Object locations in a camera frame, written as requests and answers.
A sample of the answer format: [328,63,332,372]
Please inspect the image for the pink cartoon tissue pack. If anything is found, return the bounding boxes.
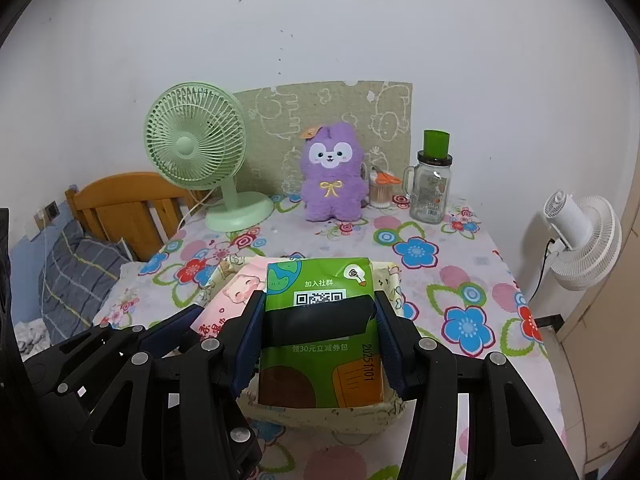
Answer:
[191,256,274,339]

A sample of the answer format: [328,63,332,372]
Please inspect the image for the green tissue pack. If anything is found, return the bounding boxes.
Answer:
[258,257,384,408]

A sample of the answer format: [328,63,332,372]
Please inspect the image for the crumpled white clothes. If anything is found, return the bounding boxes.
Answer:
[14,318,51,361]

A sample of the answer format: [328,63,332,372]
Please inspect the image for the grey plaid pillow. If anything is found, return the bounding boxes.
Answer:
[38,220,134,344]

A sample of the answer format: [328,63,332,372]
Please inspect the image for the floral tablecloth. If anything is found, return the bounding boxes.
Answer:
[94,195,565,479]

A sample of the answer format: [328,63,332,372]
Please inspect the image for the yellow cartoon fabric box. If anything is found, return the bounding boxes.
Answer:
[191,256,407,434]

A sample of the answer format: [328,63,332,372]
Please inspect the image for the white standing fan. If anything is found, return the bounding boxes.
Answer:
[529,190,623,299]

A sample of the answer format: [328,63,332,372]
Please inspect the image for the green desk fan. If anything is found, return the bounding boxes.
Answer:
[143,82,273,232]

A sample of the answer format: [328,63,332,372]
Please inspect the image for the glass jar green lid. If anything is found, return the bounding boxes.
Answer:
[402,130,452,224]

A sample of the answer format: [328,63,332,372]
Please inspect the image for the toothpick jar orange lid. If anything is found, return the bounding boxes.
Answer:
[369,167,401,208]

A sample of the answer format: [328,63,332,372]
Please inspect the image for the purple plush toy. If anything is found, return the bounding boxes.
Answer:
[299,122,368,222]

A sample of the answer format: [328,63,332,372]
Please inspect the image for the cardboard cartoon panel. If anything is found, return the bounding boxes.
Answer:
[234,80,412,195]

